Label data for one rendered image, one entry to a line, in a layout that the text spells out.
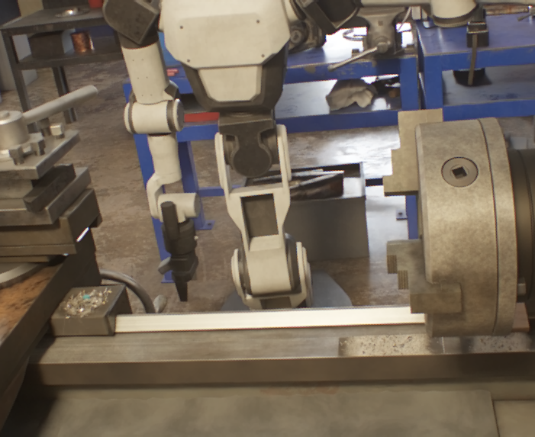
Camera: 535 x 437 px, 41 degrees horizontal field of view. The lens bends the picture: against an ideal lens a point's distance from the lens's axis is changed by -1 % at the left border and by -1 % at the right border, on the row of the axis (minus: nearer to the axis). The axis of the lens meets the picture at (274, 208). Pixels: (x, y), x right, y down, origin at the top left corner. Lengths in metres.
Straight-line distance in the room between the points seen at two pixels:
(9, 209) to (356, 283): 1.86
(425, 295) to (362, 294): 2.03
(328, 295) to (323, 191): 0.62
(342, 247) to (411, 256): 2.20
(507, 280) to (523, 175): 0.12
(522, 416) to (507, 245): 0.47
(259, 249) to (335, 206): 1.09
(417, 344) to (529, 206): 0.38
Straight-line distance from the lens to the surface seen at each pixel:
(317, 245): 2.99
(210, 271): 3.07
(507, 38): 2.73
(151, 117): 1.75
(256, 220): 1.86
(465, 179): 0.76
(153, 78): 1.73
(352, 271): 2.93
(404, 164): 0.85
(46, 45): 4.95
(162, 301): 1.62
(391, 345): 1.10
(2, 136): 1.23
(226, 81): 1.62
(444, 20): 1.47
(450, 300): 0.75
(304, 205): 2.91
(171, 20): 1.58
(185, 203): 1.86
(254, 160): 1.75
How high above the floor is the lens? 1.49
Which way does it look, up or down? 25 degrees down
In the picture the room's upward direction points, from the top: 8 degrees counter-clockwise
